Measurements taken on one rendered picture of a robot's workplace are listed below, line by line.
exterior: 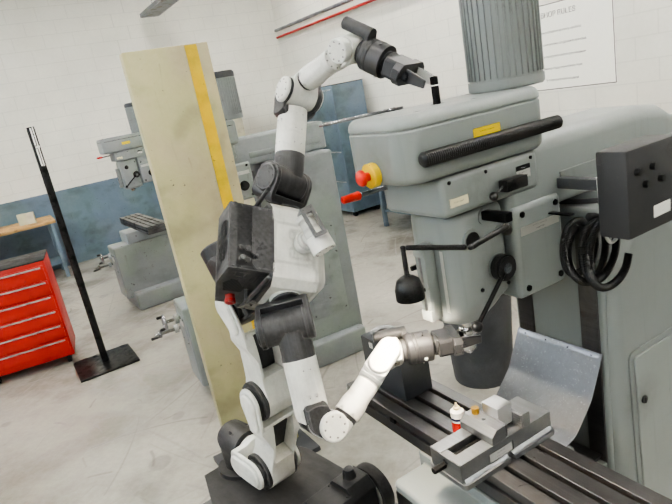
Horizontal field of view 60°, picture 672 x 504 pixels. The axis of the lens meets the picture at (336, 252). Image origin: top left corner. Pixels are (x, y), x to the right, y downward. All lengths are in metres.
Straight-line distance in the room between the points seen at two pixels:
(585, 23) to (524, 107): 4.87
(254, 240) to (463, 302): 0.57
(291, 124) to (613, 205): 0.90
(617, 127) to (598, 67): 4.47
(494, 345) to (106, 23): 8.41
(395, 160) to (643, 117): 0.91
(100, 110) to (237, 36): 2.75
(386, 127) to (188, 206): 1.82
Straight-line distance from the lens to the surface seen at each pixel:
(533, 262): 1.64
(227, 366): 3.26
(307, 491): 2.33
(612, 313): 1.86
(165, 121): 2.97
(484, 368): 3.77
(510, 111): 1.51
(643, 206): 1.53
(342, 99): 8.79
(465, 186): 1.43
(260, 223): 1.58
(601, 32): 6.31
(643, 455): 2.14
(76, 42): 10.39
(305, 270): 1.57
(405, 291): 1.40
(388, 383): 2.07
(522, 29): 1.61
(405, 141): 1.31
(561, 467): 1.72
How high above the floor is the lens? 1.98
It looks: 16 degrees down
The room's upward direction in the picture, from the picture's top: 11 degrees counter-clockwise
